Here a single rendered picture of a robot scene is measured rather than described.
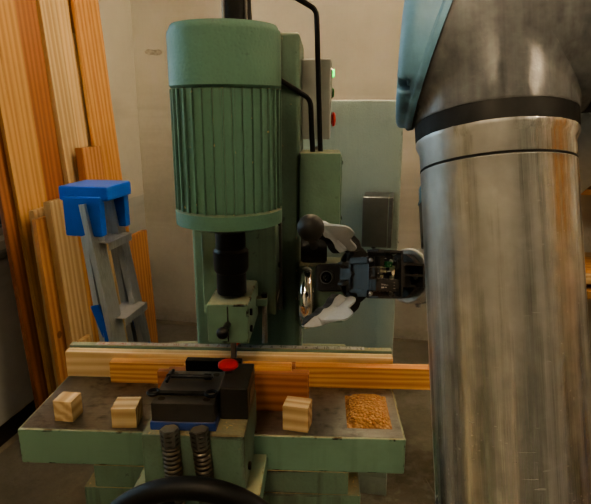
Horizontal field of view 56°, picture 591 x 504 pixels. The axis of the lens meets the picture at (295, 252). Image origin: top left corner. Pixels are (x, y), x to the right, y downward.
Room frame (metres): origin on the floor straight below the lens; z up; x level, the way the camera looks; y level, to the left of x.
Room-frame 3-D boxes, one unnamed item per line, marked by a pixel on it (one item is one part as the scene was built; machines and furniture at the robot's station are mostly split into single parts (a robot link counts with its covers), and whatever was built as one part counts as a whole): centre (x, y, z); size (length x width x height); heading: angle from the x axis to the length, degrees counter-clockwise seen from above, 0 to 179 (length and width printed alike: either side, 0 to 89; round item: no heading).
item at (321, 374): (0.90, 0.04, 0.92); 0.60 x 0.02 x 0.04; 87
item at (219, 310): (0.93, 0.11, 1.03); 0.14 x 0.07 x 0.09; 177
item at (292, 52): (1.20, 0.10, 1.16); 0.22 x 0.22 x 0.72; 87
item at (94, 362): (0.93, 0.12, 0.93); 0.60 x 0.02 x 0.05; 87
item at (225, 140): (0.91, 0.11, 1.35); 0.18 x 0.18 x 0.31
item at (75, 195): (1.70, 0.57, 0.58); 0.27 x 0.25 x 1.16; 80
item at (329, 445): (0.80, 0.13, 0.87); 0.61 x 0.30 x 0.06; 87
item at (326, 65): (1.22, -0.05, 1.40); 0.10 x 0.06 x 0.16; 177
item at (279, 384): (0.82, 0.10, 0.93); 0.25 x 0.01 x 0.07; 87
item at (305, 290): (1.03, -0.02, 1.02); 0.12 x 0.03 x 0.12; 177
